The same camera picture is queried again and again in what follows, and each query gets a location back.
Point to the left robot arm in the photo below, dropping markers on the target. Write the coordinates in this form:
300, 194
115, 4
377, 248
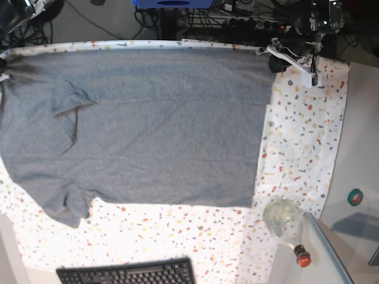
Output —
310, 17

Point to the black keyboard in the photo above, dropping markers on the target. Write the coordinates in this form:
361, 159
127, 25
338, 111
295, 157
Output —
164, 271

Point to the clear bottle with red cap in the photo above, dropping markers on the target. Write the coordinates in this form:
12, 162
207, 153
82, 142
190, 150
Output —
285, 223

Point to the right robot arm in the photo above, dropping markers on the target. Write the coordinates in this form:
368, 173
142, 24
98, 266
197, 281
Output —
26, 23

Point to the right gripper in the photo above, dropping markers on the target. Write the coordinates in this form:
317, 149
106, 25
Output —
3, 74

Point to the grey laptop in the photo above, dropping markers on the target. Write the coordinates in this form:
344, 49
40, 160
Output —
332, 259

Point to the terrazzo patterned tablecloth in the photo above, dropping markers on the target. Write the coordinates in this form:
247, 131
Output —
301, 134

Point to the blue box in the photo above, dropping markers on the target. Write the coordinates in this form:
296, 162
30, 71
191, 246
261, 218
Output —
147, 4

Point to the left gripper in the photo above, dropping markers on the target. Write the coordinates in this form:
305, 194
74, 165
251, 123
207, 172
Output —
300, 52

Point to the grey t-shirt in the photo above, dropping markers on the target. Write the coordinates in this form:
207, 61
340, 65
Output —
179, 127

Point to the green tape roll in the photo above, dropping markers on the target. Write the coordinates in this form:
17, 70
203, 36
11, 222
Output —
355, 197

